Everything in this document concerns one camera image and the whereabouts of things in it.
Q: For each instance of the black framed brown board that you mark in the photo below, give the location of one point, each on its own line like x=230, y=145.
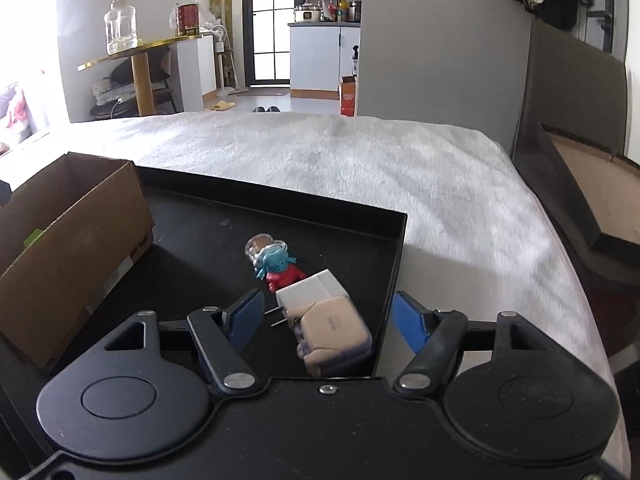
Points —
x=600, y=180

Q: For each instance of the black tray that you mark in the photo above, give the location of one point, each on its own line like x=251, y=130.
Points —
x=200, y=240

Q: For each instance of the white standing fan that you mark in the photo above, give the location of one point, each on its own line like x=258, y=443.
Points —
x=222, y=60

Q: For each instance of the red brown canister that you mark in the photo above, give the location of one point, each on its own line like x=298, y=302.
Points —
x=189, y=20

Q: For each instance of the orange carton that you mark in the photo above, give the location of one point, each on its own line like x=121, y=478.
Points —
x=348, y=97

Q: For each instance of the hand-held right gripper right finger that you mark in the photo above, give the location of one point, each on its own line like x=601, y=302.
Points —
x=407, y=317

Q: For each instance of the beige charger plug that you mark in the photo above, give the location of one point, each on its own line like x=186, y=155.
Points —
x=332, y=330

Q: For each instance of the large clear glass jar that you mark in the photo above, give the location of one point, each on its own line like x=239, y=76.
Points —
x=120, y=30

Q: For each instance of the white rice cooker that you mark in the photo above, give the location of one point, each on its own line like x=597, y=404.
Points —
x=306, y=14

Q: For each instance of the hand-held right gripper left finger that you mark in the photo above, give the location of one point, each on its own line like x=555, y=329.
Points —
x=245, y=317

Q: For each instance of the white power strip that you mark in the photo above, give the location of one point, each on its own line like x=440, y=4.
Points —
x=110, y=91

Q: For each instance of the yellow slipper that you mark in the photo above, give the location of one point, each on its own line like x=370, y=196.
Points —
x=223, y=106

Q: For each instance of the spray bottle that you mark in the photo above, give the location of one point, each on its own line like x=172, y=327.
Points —
x=355, y=60

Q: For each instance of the grey leaning board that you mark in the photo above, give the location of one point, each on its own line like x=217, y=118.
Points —
x=565, y=90

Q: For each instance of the dark chair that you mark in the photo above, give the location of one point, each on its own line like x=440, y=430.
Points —
x=160, y=85

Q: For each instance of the grey charger plug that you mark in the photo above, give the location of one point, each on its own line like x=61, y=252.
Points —
x=307, y=357

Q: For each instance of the white charger plug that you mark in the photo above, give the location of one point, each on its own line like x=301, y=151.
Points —
x=310, y=291

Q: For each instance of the black framed glass door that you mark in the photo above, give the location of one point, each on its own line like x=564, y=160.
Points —
x=248, y=20

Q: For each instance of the small glass bottle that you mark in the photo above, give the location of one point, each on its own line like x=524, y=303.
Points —
x=259, y=247

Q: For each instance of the blue and red toy figure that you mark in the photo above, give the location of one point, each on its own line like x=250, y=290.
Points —
x=280, y=266

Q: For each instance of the round gold-rimmed table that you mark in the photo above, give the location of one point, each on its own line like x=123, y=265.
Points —
x=142, y=85

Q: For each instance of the white kitchen cabinet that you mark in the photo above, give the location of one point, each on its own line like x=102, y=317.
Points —
x=315, y=60

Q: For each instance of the brown cardboard box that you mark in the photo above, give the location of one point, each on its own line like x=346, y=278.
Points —
x=75, y=270

